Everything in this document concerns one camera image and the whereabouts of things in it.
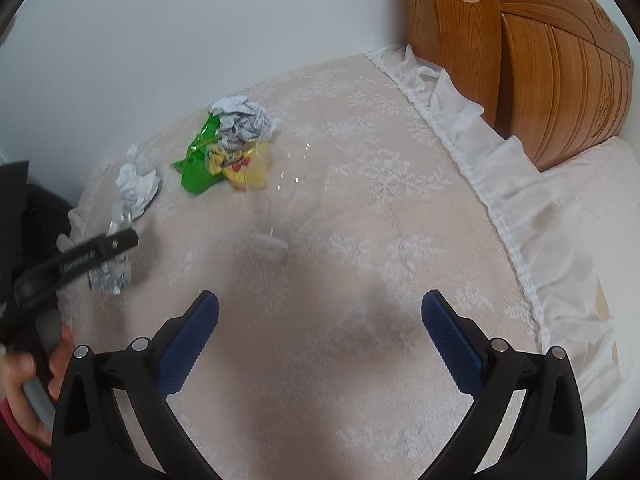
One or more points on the person's left hand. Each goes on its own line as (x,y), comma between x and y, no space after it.
(22,400)

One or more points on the crumpled green wrapper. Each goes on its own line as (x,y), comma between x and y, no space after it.
(200,165)

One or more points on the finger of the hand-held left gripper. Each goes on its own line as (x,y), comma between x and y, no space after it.
(85,257)

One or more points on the silver foil wrapper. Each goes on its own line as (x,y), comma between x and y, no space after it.
(112,275)

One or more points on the yellow snack packet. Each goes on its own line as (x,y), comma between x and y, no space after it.
(245,167)

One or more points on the wooden headboard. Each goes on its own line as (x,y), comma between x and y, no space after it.
(540,60)

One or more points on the crumpled newspaper ball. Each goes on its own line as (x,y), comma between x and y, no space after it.
(245,122)

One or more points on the crumpled white paper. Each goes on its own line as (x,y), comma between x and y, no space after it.
(137,185)

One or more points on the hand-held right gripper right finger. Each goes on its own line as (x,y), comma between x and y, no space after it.
(450,345)

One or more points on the black bag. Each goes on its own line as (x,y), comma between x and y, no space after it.
(47,210)

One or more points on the pink bed mattress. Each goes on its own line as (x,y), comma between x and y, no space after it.
(600,200)

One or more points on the person's left forearm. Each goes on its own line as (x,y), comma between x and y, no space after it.
(15,440)

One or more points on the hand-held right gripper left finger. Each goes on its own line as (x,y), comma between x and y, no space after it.
(186,347)

